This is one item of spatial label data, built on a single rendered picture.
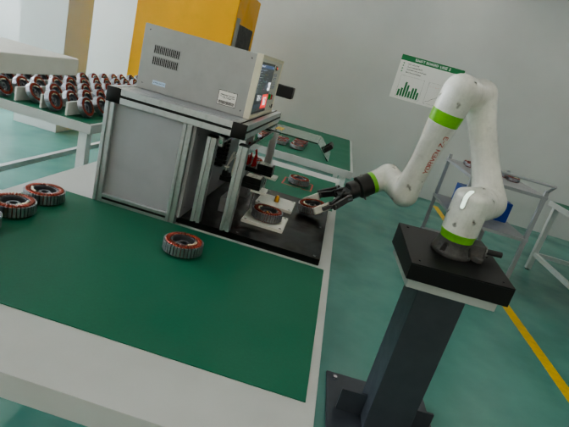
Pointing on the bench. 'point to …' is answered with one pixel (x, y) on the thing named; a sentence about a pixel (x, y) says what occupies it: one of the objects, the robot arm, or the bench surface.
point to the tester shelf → (190, 112)
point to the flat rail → (261, 141)
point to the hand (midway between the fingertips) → (312, 204)
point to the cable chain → (222, 154)
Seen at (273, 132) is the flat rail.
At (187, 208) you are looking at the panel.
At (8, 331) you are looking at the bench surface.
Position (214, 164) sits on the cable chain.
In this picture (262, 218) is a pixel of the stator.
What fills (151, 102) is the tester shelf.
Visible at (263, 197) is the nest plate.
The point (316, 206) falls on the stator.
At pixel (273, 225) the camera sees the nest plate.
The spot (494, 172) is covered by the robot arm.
